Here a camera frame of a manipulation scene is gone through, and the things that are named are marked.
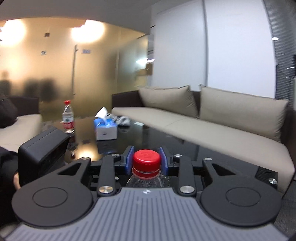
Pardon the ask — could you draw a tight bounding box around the clear water bottle red label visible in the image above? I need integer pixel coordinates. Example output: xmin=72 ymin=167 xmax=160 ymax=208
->
xmin=125 ymin=168 xmax=171 ymax=188

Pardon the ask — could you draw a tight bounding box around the person left hand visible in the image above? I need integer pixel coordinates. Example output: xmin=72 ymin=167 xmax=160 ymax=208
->
xmin=13 ymin=173 xmax=21 ymax=190

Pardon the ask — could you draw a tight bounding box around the beige armchair seat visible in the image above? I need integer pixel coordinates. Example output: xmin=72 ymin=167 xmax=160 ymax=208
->
xmin=0 ymin=114 xmax=42 ymax=152

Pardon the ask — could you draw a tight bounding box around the crumpled cloth on table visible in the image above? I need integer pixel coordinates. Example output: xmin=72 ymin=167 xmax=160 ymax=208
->
xmin=107 ymin=113 xmax=131 ymax=127

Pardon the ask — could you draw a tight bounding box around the blue tissue box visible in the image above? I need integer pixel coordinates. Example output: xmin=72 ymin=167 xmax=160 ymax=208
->
xmin=93 ymin=107 xmax=117 ymax=141

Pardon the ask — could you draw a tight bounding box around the black bag on armchair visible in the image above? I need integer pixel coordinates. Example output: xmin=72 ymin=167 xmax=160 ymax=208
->
xmin=0 ymin=95 xmax=18 ymax=128

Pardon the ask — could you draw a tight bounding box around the beige sofa back cushion left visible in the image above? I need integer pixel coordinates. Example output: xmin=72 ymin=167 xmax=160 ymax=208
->
xmin=138 ymin=85 xmax=199 ymax=118

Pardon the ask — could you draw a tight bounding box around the beige sofa cushion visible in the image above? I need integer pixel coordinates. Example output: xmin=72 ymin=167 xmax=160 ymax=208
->
xmin=199 ymin=87 xmax=288 ymax=142
xmin=138 ymin=85 xmax=199 ymax=118

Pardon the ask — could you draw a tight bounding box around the beige sofa seat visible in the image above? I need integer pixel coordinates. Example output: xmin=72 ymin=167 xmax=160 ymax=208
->
xmin=112 ymin=107 xmax=295 ymax=194

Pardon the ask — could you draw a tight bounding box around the glass door metal handle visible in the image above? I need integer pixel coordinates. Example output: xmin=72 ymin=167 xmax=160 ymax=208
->
xmin=71 ymin=45 xmax=78 ymax=96

